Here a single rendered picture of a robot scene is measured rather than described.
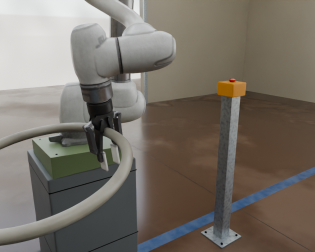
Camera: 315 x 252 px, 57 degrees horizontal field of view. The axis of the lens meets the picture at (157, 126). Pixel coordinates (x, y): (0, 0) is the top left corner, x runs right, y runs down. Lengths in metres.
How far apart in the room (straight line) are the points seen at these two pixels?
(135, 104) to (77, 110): 0.26
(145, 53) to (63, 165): 0.62
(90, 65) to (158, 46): 0.19
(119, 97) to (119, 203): 0.49
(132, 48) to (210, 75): 6.55
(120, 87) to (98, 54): 0.53
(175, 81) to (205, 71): 0.92
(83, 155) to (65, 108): 0.23
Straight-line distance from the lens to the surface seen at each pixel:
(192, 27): 6.84
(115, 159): 0.99
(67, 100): 1.33
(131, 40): 0.81
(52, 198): 1.27
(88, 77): 0.82
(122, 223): 1.48
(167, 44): 0.82
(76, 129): 0.97
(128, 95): 1.33
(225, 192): 1.99
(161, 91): 6.43
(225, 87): 1.77
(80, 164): 1.24
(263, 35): 7.82
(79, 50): 0.80
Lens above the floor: 1.33
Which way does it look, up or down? 17 degrees down
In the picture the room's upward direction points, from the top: straight up
